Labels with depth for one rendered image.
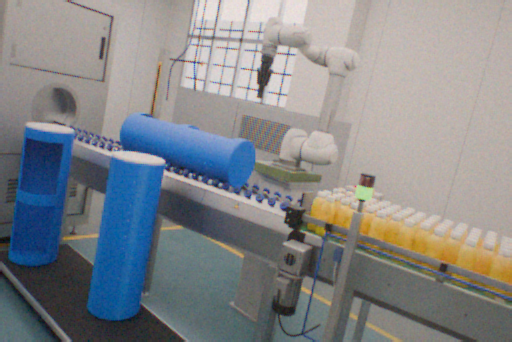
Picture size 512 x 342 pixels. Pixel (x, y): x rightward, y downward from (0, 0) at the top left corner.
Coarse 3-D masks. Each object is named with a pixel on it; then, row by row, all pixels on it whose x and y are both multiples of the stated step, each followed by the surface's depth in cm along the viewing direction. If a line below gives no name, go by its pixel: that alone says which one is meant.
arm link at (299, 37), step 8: (280, 32) 230; (288, 32) 227; (296, 32) 224; (304, 32) 224; (280, 40) 232; (288, 40) 228; (296, 40) 225; (304, 40) 224; (296, 48) 235; (304, 48) 247; (312, 48) 269; (304, 56) 272; (312, 56) 272
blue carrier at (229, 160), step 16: (128, 128) 273; (144, 128) 267; (160, 128) 263; (176, 128) 259; (192, 128) 264; (128, 144) 275; (144, 144) 266; (160, 144) 259; (176, 144) 253; (192, 144) 247; (208, 144) 243; (224, 144) 239; (240, 144) 239; (176, 160) 255; (192, 160) 247; (208, 160) 241; (224, 160) 235; (240, 160) 243; (208, 176) 248; (224, 176) 238; (240, 176) 247
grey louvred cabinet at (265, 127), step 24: (192, 96) 500; (216, 96) 476; (192, 120) 499; (216, 120) 472; (240, 120) 448; (264, 120) 426; (288, 120) 406; (312, 120) 389; (336, 120) 398; (264, 144) 424; (336, 144) 408; (312, 168) 389; (336, 168) 420
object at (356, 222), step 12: (360, 216) 173; (360, 228) 176; (348, 240) 175; (348, 252) 176; (348, 264) 176; (348, 276) 178; (336, 288) 179; (336, 300) 179; (336, 312) 179; (336, 324) 181; (324, 336) 182
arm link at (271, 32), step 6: (270, 18) 235; (276, 18) 234; (270, 24) 234; (276, 24) 234; (282, 24) 236; (264, 30) 237; (270, 30) 233; (276, 30) 232; (264, 36) 236; (270, 36) 234; (276, 36) 232; (264, 42) 237; (270, 42) 235; (276, 42) 234
